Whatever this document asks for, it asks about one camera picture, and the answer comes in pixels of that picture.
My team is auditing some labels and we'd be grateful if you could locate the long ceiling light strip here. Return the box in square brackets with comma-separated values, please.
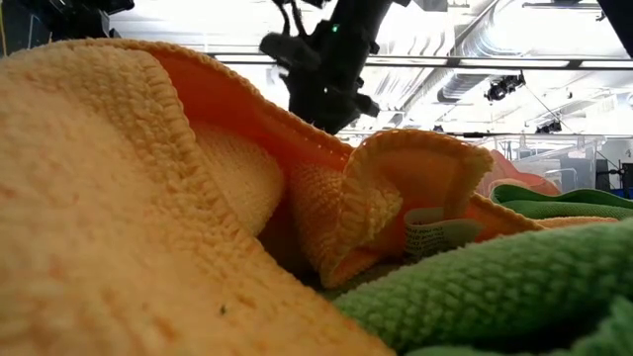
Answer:
[207, 51, 633, 71]

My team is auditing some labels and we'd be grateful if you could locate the orange microfiber towel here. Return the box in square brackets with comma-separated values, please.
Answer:
[0, 38, 545, 356]
[536, 216, 619, 230]
[475, 149, 563, 198]

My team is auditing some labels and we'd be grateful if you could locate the green microfiber towel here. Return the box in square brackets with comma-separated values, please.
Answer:
[323, 217, 633, 356]
[489, 183, 633, 222]

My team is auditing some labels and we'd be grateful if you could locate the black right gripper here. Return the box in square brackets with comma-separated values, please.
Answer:
[289, 56, 381, 135]

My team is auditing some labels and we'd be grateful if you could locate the clear plastic storage bin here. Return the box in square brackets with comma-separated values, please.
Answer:
[474, 132, 603, 197]

